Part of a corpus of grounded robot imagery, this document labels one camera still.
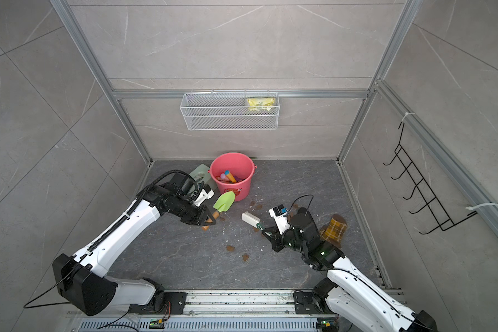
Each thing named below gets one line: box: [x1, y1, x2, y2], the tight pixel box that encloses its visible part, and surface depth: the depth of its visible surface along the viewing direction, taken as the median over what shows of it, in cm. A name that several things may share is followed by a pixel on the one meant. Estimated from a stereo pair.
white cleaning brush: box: [241, 211, 271, 236], surface depth 81 cm
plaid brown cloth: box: [319, 213, 348, 249], surface depth 95 cm
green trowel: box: [201, 190, 236, 232], surface depth 80 cm
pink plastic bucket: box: [207, 152, 257, 202], surface depth 97 cm
